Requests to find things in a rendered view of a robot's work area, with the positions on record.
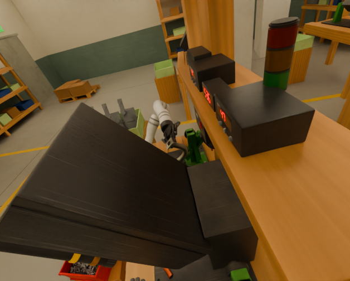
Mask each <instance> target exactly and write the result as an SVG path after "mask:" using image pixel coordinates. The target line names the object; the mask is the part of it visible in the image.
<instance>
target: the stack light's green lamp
mask: <svg viewBox="0 0 350 281"><path fill-rule="evenodd" d="M289 74H290V70H289V71H287V72H283V73H279V74H271V73H267V72H265V71H264V78H263V84H264V85H265V86H268V87H279V88H281V89H282V90H284V91H285V90H286V89H287V85H288V80H289Z"/></svg>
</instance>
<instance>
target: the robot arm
mask: <svg viewBox="0 0 350 281"><path fill-rule="evenodd" d="M153 109H154V111H155V113H156V114H152V115H151V117H150V120H149V122H148V124H147V131H146V137H145V141H147V142H149V143H150V144H152V143H153V139H154V136H155V133H156V131H157V128H158V126H159V124H160V126H161V130H162V132H163V134H164V138H163V139H162V142H163V143H164V144H166V143H167V142H168V140H169V139H170V137H172V139H173V142H174V144H177V141H176V135H177V128H178V126H179V125H180V121H179V120H176V121H175V122H173V121H172V119H171V117H170V114H169V112H168V111H169V105H168V104H167V103H165V102H163V101H161V100H156V101H155V102H154V103H153ZM174 131H175V132H174Z"/></svg>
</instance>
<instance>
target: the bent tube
mask: <svg viewBox="0 0 350 281"><path fill-rule="evenodd" d="M166 147H167V150H169V149H170V147H173V148H178V149H181V150H182V151H183V153H182V154H181V155H180V156H179V157H178V158H177V160H179V161H180V162H182V161H183V160H184V159H185V158H186V157H187V155H188V149H187V147H186V146H185V145H184V144H181V143H177V144H174V142H173V139H172V137H170V139H169V140H168V142H167V143H166Z"/></svg>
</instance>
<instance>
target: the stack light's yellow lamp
mask: <svg viewBox="0 0 350 281"><path fill-rule="evenodd" d="M294 47H295V46H294ZM294 47H292V48H289V49H286V50H278V51H271V50H267V49H266V55H265V67H264V71H265V72H267V73H271V74H279V73H283V72H287V71H289V70H290V68H291V62H292V59H293V53H294Z"/></svg>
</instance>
